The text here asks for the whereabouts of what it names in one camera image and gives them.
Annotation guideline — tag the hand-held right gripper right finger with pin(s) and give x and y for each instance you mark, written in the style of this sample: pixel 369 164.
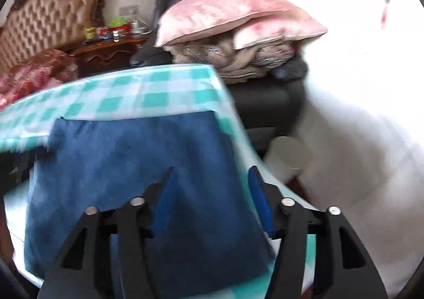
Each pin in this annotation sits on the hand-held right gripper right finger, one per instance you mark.
pixel 257 193

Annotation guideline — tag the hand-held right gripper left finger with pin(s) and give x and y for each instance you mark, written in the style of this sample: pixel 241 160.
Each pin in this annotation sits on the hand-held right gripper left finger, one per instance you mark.
pixel 162 186

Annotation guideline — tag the dark blue denim pants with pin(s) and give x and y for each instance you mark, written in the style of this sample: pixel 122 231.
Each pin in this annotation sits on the dark blue denim pants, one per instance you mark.
pixel 132 159

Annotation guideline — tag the white round bin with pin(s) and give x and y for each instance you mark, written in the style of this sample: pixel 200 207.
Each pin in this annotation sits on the white round bin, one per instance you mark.
pixel 288 156

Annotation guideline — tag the red floral blanket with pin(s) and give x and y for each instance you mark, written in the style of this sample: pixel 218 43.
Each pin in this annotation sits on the red floral blanket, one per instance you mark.
pixel 31 73

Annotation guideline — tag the black leather armchair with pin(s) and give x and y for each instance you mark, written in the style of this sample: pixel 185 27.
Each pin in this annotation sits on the black leather armchair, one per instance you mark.
pixel 265 97

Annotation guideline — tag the green white checkered bed sheet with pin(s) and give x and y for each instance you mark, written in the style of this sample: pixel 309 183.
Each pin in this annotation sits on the green white checkered bed sheet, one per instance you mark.
pixel 132 93

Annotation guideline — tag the dark grey cloth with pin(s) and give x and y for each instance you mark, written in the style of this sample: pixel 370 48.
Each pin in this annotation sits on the dark grey cloth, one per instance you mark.
pixel 291 68

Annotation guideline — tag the folded beige quilt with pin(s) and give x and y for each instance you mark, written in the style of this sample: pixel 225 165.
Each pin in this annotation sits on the folded beige quilt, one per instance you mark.
pixel 232 57

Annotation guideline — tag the dark wooden nightstand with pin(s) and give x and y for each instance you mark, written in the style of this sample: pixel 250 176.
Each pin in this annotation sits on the dark wooden nightstand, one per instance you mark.
pixel 106 53

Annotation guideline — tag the tufted tan carved headboard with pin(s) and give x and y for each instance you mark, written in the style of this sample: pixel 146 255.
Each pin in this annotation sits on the tufted tan carved headboard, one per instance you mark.
pixel 46 20

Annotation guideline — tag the yellow jar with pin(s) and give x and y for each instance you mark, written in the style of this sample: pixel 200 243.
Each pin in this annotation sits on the yellow jar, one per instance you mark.
pixel 89 33

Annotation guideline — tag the white bowl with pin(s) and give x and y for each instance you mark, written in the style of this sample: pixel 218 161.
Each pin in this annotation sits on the white bowl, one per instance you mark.
pixel 139 29

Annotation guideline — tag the red box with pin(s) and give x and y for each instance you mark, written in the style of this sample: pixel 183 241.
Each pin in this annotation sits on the red box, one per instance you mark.
pixel 106 31

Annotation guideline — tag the small pink pillow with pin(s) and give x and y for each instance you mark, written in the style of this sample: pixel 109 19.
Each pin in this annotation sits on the small pink pillow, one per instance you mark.
pixel 281 32

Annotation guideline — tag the green packet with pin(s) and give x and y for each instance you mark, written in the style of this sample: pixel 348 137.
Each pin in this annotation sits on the green packet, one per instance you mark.
pixel 116 22

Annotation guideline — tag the large pink pillow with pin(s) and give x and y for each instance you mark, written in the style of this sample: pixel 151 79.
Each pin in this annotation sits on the large pink pillow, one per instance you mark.
pixel 225 10

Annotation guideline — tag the grey wall socket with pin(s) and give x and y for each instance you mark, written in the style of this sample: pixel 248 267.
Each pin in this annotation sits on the grey wall socket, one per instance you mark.
pixel 129 10

